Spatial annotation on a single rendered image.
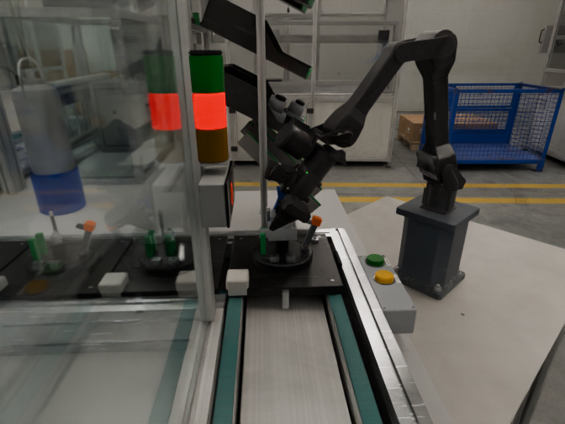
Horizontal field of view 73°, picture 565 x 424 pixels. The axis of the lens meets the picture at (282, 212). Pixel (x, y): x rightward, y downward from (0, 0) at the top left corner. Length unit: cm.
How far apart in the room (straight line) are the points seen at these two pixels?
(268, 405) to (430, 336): 40
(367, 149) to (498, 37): 588
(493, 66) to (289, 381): 988
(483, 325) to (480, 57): 936
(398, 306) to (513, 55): 984
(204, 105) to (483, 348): 71
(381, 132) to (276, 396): 449
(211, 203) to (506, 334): 69
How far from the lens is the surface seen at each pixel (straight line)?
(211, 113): 57
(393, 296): 82
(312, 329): 78
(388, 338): 72
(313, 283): 81
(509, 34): 1039
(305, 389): 68
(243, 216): 138
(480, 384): 84
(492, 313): 103
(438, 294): 101
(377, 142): 500
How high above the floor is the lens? 142
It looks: 23 degrees down
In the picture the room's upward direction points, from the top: straight up
